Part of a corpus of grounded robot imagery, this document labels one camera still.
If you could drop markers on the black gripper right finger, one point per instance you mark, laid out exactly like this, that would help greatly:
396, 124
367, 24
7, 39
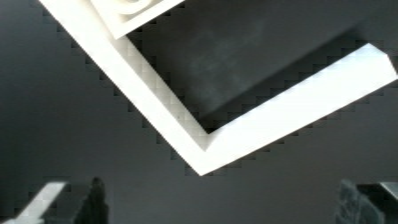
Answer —
367, 203

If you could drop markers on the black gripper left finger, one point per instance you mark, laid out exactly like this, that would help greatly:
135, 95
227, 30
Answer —
65, 204

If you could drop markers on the white square tabletop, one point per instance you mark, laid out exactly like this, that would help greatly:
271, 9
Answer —
129, 13

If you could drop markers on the white U-shaped obstacle fence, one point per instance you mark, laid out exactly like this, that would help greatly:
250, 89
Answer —
355, 77

